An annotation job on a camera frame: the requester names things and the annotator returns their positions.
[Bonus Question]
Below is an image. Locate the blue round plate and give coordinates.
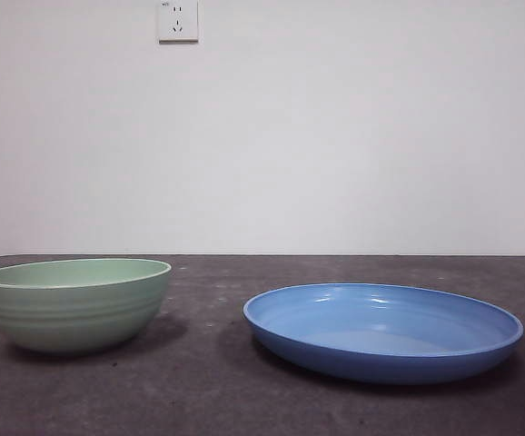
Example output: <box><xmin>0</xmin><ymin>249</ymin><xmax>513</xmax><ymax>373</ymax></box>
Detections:
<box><xmin>243</xmin><ymin>282</ymin><xmax>525</xmax><ymax>386</ymax></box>

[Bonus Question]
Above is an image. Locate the green ribbed bowl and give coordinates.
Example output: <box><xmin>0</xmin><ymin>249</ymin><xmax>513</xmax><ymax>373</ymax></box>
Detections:
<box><xmin>0</xmin><ymin>257</ymin><xmax>173</xmax><ymax>356</ymax></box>

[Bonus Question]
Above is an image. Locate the white wall socket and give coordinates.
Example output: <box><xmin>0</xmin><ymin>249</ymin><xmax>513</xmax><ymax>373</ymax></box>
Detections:
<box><xmin>158</xmin><ymin>0</ymin><xmax>200</xmax><ymax>45</ymax></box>

